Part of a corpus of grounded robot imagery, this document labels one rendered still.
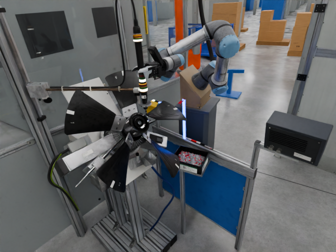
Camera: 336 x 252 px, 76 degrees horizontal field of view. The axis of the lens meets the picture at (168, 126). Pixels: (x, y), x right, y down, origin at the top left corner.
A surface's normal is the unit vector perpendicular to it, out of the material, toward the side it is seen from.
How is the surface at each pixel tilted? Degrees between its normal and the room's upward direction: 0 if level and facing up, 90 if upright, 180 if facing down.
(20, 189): 90
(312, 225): 0
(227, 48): 117
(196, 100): 90
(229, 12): 90
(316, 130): 15
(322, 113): 90
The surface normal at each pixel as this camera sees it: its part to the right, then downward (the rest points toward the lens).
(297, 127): -0.22, -0.73
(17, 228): 0.74, 0.30
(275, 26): -0.47, 0.47
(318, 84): -0.67, 0.41
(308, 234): -0.05, -0.86
